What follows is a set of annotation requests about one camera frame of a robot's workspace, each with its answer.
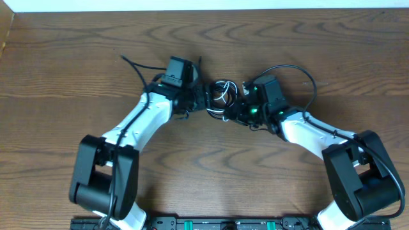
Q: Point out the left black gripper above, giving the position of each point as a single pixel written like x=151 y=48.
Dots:
x=202 y=105

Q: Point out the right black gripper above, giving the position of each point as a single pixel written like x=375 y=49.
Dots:
x=239 y=111

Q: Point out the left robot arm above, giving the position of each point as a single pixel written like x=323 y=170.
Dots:
x=105 y=174

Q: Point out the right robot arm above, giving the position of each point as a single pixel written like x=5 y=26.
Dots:
x=361 y=175

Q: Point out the cardboard box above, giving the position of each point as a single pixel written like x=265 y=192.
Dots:
x=6 y=20

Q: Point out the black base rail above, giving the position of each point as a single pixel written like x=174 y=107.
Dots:
x=173 y=223

